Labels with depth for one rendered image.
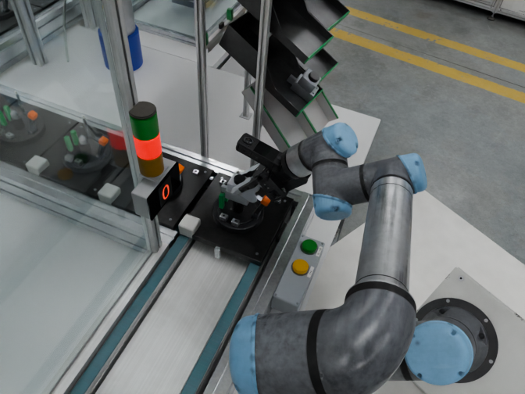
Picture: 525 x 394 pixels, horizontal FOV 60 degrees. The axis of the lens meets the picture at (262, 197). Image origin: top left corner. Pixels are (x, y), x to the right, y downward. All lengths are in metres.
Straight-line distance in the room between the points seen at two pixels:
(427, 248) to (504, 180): 1.79
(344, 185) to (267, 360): 0.40
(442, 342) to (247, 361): 0.45
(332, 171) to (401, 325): 0.40
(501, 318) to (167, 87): 1.39
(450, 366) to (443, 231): 0.63
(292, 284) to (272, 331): 0.54
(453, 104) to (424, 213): 2.19
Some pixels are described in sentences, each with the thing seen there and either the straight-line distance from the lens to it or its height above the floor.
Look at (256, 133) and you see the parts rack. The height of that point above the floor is 1.10.
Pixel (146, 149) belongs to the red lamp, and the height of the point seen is 1.34.
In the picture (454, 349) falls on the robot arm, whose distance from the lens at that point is 0.97.
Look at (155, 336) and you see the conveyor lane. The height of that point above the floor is 0.92.
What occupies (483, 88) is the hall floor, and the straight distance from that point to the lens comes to 3.96.
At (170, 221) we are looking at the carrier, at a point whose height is 0.97.
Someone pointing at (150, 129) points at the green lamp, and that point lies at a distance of 0.87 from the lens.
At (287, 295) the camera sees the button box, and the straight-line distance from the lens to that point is 1.14.
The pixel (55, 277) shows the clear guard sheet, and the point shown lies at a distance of 0.90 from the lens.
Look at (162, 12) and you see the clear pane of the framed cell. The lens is 2.16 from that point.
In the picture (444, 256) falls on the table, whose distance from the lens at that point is 1.46.
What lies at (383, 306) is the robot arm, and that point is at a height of 1.44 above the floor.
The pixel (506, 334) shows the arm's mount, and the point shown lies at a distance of 1.18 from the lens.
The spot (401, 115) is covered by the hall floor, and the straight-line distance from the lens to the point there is 3.38.
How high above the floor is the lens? 1.94
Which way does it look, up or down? 49 degrees down
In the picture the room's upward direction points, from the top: 6 degrees clockwise
